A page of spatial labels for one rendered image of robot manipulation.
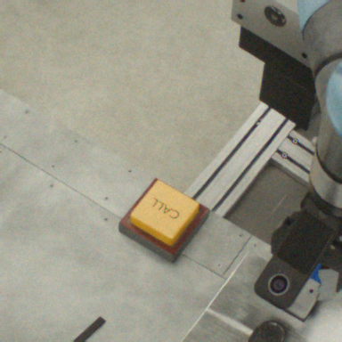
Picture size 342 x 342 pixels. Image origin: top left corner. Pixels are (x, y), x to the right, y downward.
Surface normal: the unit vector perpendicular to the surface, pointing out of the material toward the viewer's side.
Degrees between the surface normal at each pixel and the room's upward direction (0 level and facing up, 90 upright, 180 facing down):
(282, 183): 0
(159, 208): 0
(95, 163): 0
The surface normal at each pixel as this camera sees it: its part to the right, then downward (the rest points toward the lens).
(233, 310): 0.02, -0.54
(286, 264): -0.25, -0.11
